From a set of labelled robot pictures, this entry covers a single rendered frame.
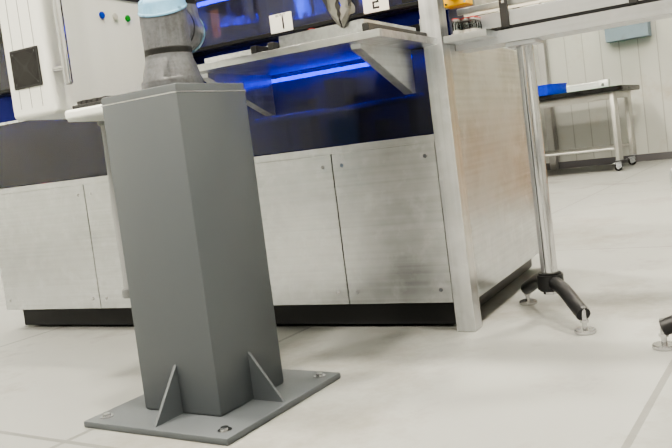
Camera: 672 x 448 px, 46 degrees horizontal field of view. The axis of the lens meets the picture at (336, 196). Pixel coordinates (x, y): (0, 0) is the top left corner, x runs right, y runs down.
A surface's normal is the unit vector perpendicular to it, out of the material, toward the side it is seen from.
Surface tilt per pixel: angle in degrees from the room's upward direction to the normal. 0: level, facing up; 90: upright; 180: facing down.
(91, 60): 90
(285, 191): 90
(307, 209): 90
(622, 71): 90
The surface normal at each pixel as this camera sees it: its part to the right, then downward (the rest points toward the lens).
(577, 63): -0.53, 0.12
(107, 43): 0.88, -0.08
